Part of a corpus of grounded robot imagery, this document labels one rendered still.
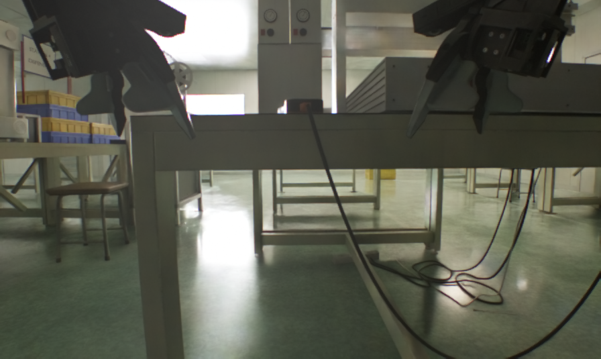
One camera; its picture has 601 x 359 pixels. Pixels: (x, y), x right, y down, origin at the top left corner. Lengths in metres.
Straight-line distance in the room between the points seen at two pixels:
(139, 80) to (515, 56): 0.38
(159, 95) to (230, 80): 8.01
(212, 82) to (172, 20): 8.03
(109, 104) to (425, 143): 0.47
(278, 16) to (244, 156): 0.69
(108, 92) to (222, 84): 7.96
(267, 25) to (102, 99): 0.74
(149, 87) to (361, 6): 0.84
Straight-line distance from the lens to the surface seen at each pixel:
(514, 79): 0.68
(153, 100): 0.34
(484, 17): 0.38
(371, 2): 1.09
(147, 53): 0.36
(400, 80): 0.57
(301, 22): 1.09
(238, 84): 8.28
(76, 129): 4.09
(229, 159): 0.50
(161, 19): 0.42
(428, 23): 0.43
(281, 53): 1.06
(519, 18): 0.36
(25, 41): 2.41
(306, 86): 1.03
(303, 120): 0.49
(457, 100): 0.34
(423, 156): 0.53
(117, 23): 0.37
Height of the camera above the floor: 0.69
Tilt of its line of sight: 4 degrees down
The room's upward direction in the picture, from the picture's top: straight up
